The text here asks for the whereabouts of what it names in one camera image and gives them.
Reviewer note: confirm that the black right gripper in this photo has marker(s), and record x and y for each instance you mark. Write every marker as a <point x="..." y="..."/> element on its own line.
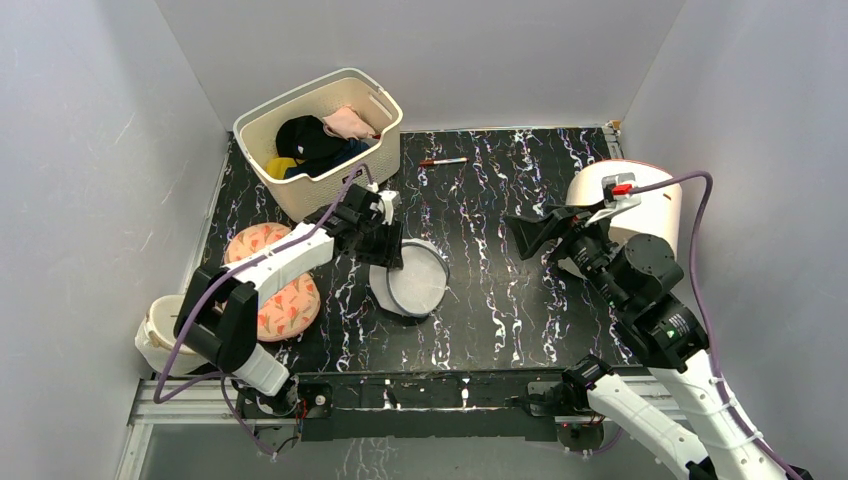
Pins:
<point x="559" y="230"/>

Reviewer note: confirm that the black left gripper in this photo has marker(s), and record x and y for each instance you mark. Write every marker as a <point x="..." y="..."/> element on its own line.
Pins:
<point x="389" y="255"/>

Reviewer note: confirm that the black bra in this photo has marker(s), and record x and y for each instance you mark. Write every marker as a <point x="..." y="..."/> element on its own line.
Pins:
<point x="303" y="138"/>

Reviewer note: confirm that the pink bra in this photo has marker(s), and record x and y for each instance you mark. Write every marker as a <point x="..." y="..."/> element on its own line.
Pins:
<point x="346" y="123"/>

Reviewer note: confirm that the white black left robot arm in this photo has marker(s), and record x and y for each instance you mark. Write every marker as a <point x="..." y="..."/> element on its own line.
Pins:
<point x="219" y="316"/>

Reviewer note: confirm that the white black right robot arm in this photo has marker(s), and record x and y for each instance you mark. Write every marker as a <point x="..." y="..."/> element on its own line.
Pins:
<point x="635" y="279"/>

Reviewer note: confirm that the cream perforated laundry basket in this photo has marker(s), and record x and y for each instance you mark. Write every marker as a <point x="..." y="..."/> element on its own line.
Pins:
<point x="298" y="197"/>

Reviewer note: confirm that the navy blue cloth in basket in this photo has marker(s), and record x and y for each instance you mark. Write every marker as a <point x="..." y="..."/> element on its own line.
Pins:
<point x="317" y="167"/>

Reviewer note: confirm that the red white marker pen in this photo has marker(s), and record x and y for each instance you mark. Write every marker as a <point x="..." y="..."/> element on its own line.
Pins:
<point x="437" y="162"/>

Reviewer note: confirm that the yellow cloth in basket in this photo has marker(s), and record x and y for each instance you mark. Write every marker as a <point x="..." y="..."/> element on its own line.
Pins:
<point x="277" y="167"/>

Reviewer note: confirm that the cream cylindrical drum container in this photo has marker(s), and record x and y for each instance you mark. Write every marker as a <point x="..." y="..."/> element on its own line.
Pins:
<point x="657" y="214"/>

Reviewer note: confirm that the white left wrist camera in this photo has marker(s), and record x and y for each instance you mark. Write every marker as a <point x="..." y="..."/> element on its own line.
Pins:
<point x="387" y="206"/>

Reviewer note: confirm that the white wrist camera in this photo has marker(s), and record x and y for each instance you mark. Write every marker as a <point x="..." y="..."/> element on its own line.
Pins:
<point x="618" y="197"/>
<point x="387" y="206"/>

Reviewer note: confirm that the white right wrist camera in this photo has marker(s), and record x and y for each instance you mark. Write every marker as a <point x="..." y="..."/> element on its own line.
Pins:
<point x="618" y="197"/>

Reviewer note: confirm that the black robot base mount plate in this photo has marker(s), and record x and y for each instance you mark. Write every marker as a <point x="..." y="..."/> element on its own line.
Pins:
<point x="532" y="404"/>

